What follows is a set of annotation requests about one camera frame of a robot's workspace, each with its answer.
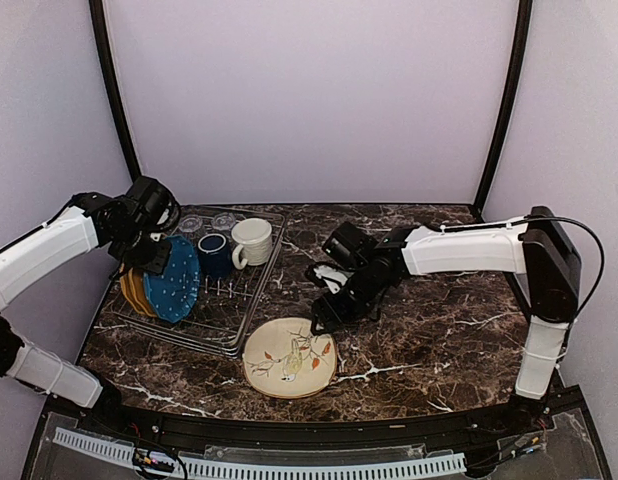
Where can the black frame post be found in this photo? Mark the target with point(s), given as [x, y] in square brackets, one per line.
[505, 111]
[108, 72]

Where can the blue plate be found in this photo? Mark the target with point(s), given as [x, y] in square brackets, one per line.
[174, 293]

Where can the black front rail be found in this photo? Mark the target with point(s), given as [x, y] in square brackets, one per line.
[461, 431]

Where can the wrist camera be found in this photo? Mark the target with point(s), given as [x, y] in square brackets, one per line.
[170, 217]
[327, 275]

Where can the right black frame post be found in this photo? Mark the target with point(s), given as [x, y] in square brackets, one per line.
[505, 111]

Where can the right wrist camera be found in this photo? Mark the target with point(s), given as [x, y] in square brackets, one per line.
[327, 275]

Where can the dark blue mug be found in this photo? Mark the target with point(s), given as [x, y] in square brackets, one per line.
[214, 255]

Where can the clear ribbed drinking glass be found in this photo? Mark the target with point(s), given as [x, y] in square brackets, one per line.
[190, 224]

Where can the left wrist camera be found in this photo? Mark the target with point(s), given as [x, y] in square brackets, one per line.
[170, 217]

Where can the light blue slotted cable duct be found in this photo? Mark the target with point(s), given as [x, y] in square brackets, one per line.
[123, 454]

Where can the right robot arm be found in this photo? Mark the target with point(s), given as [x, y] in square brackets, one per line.
[361, 269]

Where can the yellow dotted top plate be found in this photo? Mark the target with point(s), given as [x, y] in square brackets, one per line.
[125, 289]

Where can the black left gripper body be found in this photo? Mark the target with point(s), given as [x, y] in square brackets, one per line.
[139, 254]

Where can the right wiring bundle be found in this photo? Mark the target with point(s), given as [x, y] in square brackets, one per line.
[524, 445]

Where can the cream ribbed mug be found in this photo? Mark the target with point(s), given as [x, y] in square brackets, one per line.
[253, 242]

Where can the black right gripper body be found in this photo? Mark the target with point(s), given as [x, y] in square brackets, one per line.
[356, 304]

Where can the wiring bundle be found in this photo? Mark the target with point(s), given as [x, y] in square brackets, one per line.
[151, 457]
[524, 445]

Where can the yellow bottom plate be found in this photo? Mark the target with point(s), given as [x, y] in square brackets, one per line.
[283, 359]

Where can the left wiring bundle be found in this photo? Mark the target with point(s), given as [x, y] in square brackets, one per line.
[151, 457]

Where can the left black frame post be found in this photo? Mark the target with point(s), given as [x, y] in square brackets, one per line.
[108, 72]

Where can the metal wire dish rack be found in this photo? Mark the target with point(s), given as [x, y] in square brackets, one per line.
[220, 319]

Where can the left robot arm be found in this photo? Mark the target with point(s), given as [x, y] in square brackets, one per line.
[130, 226]

